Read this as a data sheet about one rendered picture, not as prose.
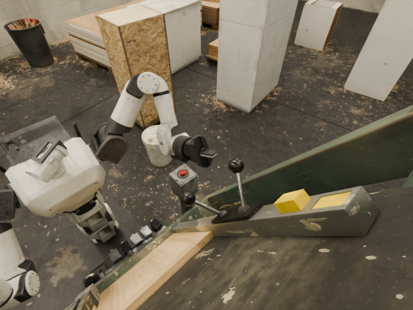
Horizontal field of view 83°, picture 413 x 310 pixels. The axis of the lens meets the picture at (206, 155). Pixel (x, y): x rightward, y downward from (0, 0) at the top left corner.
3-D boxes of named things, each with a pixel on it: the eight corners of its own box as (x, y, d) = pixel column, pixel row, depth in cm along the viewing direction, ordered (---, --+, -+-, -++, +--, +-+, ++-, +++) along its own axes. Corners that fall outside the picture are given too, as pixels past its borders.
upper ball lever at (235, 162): (248, 214, 54) (238, 159, 57) (257, 213, 50) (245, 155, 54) (233, 217, 52) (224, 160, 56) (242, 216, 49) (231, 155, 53)
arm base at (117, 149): (102, 153, 104) (84, 135, 96) (126, 136, 105) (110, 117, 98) (109, 171, 93) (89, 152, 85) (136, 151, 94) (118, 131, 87)
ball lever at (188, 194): (225, 210, 65) (182, 190, 62) (231, 208, 62) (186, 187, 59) (220, 223, 63) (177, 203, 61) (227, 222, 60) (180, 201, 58)
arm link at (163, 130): (187, 149, 97) (179, 118, 93) (168, 157, 92) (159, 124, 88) (179, 147, 102) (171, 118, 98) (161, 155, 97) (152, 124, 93)
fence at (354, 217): (184, 229, 114) (179, 222, 114) (381, 210, 30) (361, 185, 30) (176, 235, 111) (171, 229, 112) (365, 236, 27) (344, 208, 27)
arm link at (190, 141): (208, 130, 81) (189, 127, 90) (187, 143, 77) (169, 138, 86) (218, 160, 87) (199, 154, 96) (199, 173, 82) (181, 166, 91)
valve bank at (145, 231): (163, 224, 148) (158, 205, 131) (177, 240, 141) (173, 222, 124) (88, 283, 125) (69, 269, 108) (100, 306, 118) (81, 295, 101)
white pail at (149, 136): (162, 144, 279) (155, 112, 244) (180, 155, 266) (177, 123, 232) (142, 160, 261) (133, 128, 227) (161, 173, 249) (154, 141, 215)
